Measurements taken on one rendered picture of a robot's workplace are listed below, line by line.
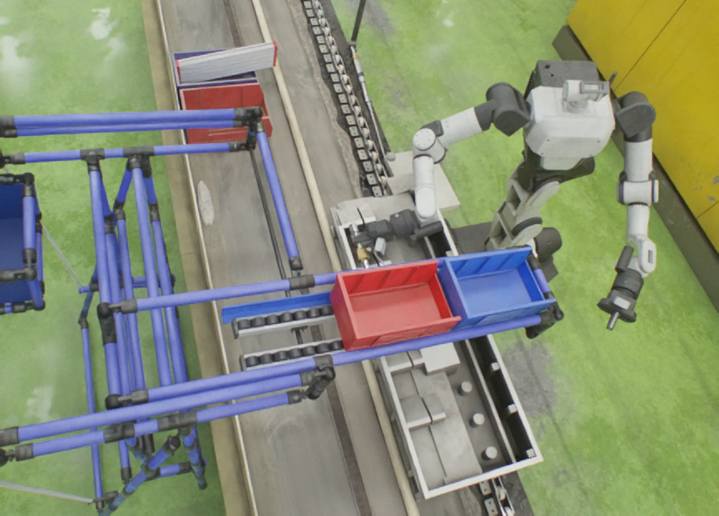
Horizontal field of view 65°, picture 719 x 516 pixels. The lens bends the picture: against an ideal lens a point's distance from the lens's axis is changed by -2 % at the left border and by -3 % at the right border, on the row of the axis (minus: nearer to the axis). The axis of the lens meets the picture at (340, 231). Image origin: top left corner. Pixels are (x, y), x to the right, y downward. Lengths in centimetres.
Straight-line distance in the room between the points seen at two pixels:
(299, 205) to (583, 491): 186
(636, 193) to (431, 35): 249
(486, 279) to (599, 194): 225
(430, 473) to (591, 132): 117
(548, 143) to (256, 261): 109
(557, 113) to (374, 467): 127
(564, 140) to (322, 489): 134
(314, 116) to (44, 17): 221
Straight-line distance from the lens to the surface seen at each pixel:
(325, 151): 240
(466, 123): 198
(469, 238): 307
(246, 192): 225
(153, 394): 129
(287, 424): 190
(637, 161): 216
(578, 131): 201
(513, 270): 177
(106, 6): 422
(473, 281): 170
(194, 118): 167
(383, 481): 192
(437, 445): 181
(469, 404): 191
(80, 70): 381
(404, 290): 159
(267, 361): 141
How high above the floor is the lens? 261
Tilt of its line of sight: 58 degrees down
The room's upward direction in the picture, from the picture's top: 18 degrees clockwise
